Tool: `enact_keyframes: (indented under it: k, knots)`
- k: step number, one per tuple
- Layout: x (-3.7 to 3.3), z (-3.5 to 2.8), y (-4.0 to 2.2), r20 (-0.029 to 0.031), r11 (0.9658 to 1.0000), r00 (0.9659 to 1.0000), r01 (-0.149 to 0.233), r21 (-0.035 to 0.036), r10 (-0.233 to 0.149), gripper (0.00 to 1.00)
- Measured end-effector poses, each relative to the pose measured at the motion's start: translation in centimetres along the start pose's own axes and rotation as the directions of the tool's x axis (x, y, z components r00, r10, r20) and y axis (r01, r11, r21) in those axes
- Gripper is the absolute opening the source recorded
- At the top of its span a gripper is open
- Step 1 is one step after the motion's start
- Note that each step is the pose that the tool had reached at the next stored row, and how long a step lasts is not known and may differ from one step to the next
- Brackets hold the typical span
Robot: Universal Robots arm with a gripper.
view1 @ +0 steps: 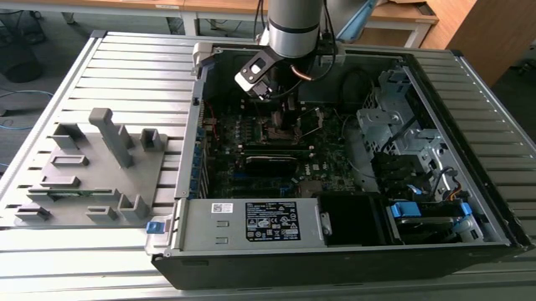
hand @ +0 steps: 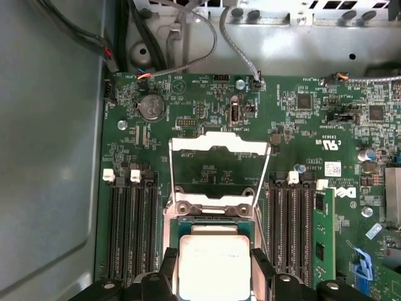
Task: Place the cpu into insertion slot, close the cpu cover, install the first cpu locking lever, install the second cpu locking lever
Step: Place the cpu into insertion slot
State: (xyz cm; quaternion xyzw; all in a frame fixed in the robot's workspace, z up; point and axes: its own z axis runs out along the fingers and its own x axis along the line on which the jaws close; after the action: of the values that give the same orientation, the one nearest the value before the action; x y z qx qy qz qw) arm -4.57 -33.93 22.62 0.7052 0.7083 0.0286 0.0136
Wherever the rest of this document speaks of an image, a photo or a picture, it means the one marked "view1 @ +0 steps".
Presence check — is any wooden cabinet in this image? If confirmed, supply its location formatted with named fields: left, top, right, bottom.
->
left=421, top=0, right=536, bottom=87

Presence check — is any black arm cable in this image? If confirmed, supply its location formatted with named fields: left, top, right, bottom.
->
left=318, top=0, right=338, bottom=48

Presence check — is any thick black cable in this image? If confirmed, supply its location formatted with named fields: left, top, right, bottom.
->
left=338, top=68, right=377, bottom=112

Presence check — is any black hard disk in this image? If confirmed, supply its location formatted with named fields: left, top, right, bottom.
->
left=396, top=216, right=457, bottom=245

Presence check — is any blue floor cable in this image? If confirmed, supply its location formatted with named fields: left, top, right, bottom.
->
left=0, top=89, right=55, bottom=131

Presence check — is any black round bin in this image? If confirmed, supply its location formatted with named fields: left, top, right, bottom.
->
left=0, top=46, right=45, bottom=84

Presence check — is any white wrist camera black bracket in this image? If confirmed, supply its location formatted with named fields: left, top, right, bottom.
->
left=232, top=48, right=282, bottom=102

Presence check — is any CPU socket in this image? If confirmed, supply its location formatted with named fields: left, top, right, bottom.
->
left=259, top=117, right=306, bottom=145

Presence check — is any blue plastic clip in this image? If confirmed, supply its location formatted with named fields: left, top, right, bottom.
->
left=458, top=202, right=477, bottom=220

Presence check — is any grey power supply unit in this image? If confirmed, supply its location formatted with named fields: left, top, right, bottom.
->
left=170, top=197, right=327, bottom=251

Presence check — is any metal socket cover frame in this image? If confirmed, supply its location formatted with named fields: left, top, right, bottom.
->
left=294, top=105, right=326, bottom=138

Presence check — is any silver drive cage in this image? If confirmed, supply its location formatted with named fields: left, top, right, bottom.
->
left=355, top=61, right=452, bottom=164

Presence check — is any thin metal locking lever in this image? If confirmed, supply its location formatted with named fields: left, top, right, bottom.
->
left=299, top=120, right=335, bottom=142

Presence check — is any black RAM slot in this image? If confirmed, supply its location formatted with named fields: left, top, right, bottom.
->
left=242, top=147, right=314, bottom=155
left=240, top=142, right=314, bottom=150

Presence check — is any green RAM stick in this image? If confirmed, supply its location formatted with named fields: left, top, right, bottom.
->
left=45, top=189, right=115, bottom=198

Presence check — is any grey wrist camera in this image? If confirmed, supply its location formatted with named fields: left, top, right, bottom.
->
left=315, top=46, right=347, bottom=66

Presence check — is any copper coloured curved tube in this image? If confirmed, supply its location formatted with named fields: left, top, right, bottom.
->
left=290, top=63, right=314, bottom=82

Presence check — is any black graphics card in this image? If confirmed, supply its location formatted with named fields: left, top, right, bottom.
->
left=243, top=154, right=299, bottom=178

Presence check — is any black plastic bracket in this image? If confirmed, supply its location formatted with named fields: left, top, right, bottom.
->
left=371, top=152, right=426, bottom=189

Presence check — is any blue disk carrier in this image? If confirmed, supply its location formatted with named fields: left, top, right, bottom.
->
left=387, top=201, right=422, bottom=218

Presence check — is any green motherboard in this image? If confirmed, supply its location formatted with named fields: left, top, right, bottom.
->
left=199, top=102, right=379, bottom=200

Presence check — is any black open PC case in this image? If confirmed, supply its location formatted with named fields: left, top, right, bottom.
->
left=144, top=42, right=535, bottom=291

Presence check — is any wooden desk white frame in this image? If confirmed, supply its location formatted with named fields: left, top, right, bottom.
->
left=0, top=0, right=198, bottom=37
left=183, top=0, right=440, bottom=48

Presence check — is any black power cable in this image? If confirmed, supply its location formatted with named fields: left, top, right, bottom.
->
left=429, top=166, right=458, bottom=197

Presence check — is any grey plastic case latch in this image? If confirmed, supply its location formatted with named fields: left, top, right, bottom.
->
left=191, top=42, right=216, bottom=78

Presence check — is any thin grey wire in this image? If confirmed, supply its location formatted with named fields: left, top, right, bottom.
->
left=338, top=114, right=379, bottom=181

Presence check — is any grey parts rack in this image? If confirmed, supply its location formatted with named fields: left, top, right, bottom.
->
left=12, top=107, right=171, bottom=227

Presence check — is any thin red wire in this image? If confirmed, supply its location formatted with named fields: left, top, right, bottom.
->
left=207, top=105, right=222, bottom=142

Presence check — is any brown chipset heatsink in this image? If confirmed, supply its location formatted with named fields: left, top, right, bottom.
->
left=299, top=179, right=323, bottom=199

